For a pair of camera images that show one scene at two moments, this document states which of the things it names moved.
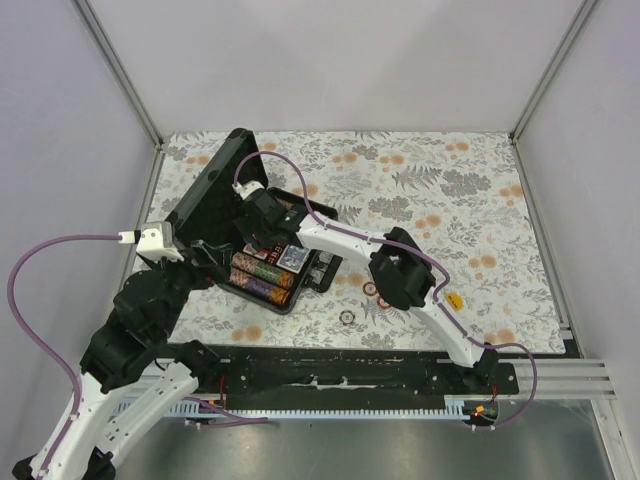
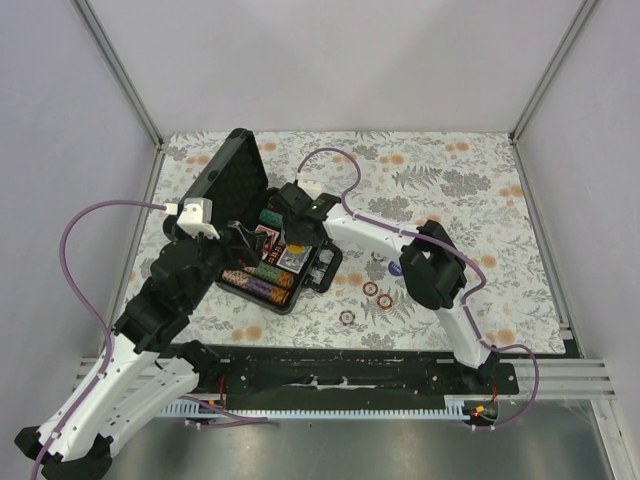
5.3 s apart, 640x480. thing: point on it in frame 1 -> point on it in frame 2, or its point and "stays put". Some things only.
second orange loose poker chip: [382, 303] stays put
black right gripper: [247, 228] -> [297, 239]
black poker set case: [271, 266] stays put
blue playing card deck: [293, 258] stays put
